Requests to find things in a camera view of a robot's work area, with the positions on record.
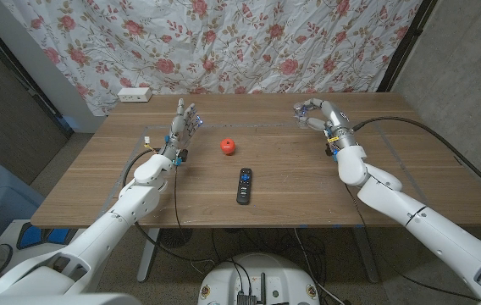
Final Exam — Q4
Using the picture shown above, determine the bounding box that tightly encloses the white floor cable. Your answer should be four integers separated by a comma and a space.
293, 228, 346, 305

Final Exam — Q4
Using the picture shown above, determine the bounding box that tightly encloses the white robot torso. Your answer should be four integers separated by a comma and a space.
197, 252, 321, 305

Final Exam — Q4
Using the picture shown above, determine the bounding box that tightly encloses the red ball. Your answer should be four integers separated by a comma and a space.
219, 137, 236, 156

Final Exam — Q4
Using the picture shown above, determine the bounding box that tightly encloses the round black fan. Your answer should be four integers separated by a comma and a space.
158, 228, 194, 249

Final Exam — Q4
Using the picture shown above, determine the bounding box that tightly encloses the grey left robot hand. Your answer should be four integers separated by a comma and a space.
158, 97, 204, 167

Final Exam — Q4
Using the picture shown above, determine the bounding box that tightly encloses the black backdrop stand pole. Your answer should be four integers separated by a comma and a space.
376, 0, 439, 93

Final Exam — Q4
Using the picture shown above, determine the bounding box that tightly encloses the white table leg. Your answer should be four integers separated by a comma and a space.
136, 227, 161, 283
352, 226, 380, 284

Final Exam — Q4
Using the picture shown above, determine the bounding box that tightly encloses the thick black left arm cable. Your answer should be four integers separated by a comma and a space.
121, 147, 224, 263

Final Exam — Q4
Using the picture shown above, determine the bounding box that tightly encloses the black TV remote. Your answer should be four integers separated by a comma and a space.
235, 167, 253, 206

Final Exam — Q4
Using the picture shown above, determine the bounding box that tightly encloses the clear glass salt shaker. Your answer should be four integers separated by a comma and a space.
293, 103, 312, 128

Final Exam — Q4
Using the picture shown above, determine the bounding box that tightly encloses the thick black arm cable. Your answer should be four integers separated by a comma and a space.
121, 147, 224, 263
351, 116, 481, 204

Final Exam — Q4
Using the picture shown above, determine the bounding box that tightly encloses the black frame bar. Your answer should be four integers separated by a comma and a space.
0, 8, 75, 139

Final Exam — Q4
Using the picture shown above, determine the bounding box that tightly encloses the floral backdrop cloth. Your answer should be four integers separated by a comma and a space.
1, 0, 423, 116

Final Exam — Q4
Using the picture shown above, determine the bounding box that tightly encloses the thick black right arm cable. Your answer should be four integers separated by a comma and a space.
351, 116, 481, 204

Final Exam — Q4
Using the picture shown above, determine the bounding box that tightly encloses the white power strip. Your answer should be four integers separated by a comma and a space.
117, 86, 153, 103

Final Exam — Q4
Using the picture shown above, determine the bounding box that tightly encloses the thin black cable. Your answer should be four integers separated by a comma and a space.
343, 182, 481, 301
173, 164, 185, 245

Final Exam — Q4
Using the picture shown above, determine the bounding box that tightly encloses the white board with blue patches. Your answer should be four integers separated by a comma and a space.
0, 219, 85, 263

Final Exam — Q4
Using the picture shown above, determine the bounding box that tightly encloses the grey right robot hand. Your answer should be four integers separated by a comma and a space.
293, 97, 358, 149

